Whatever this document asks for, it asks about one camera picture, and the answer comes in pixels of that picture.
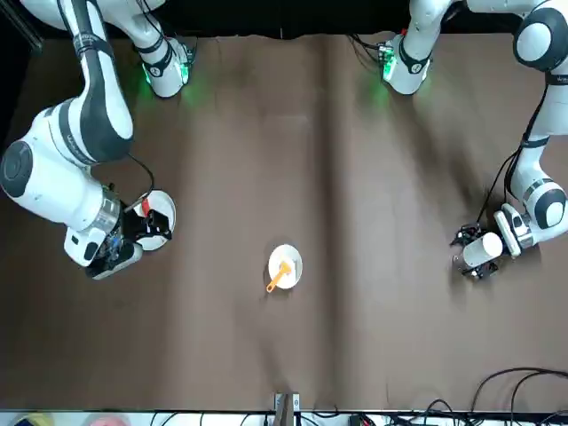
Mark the white oil pot clear base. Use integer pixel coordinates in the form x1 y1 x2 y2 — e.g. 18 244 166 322
452 233 505 272

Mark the aluminium frame rail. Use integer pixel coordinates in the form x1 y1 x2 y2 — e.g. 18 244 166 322
8 0 45 50

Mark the aluminium post with bracket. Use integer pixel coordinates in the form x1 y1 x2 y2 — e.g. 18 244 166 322
273 391 301 426

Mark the black desk cable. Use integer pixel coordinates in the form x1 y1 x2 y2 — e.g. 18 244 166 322
469 367 568 416
509 371 568 421

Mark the pink plate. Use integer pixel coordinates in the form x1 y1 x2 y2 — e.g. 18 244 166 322
86 414 130 426

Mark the white bowl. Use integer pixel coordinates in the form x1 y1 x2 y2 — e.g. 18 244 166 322
267 243 304 291

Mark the orange oil brush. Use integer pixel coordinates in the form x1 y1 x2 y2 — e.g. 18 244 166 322
265 261 295 294

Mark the round white plate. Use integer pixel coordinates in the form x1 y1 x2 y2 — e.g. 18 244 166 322
132 189 178 253

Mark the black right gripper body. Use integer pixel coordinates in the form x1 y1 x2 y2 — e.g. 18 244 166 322
118 211 150 249

